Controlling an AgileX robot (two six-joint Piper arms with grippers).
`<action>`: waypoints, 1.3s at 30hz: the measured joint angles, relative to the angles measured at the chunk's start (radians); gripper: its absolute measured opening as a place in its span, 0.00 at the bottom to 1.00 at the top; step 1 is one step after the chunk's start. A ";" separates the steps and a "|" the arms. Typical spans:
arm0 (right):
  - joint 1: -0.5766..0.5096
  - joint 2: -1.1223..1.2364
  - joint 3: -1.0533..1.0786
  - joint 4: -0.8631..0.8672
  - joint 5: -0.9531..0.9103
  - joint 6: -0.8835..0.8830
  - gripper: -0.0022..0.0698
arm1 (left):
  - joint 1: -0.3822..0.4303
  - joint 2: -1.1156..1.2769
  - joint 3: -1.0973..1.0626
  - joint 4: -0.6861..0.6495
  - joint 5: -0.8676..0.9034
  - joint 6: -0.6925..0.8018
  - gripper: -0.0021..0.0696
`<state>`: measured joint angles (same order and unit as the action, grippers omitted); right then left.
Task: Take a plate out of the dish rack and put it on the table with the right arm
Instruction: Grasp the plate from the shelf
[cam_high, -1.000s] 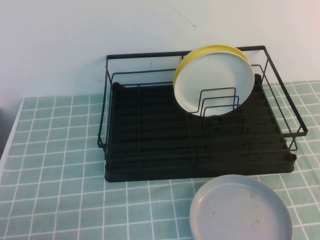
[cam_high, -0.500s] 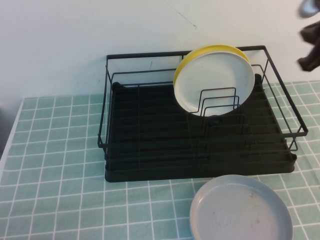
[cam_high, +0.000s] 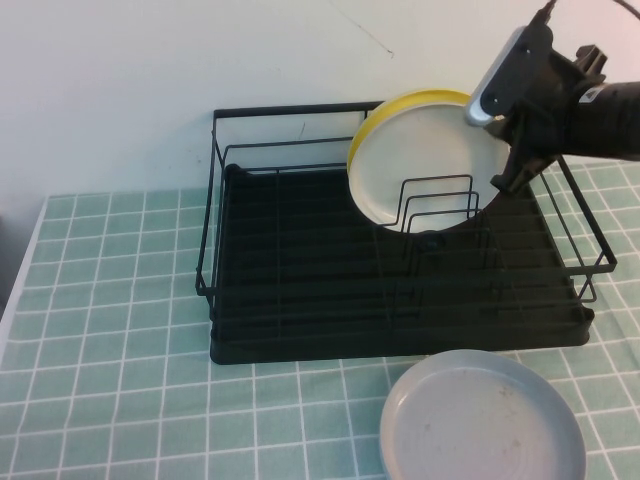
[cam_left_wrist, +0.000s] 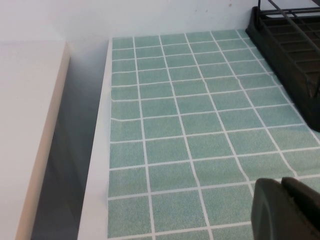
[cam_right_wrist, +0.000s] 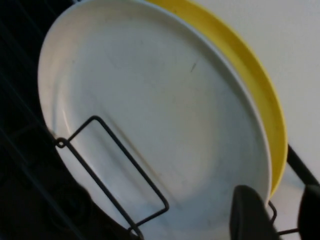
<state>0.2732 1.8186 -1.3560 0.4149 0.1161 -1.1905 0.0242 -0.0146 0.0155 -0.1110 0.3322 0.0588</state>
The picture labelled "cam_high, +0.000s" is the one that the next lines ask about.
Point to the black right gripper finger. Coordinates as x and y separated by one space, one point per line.
497 129
520 170

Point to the black plastic drip tray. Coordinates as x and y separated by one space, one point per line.
310 280

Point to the white round plate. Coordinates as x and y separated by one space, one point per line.
425 155

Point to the yellow round plate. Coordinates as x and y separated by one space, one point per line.
380 111

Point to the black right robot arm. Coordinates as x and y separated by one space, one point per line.
610 125

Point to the green checkered tablecloth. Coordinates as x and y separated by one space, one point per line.
125 350

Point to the grey round plate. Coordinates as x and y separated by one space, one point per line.
475 425

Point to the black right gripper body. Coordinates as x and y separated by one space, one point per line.
545 120

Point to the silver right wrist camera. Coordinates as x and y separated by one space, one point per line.
505 75

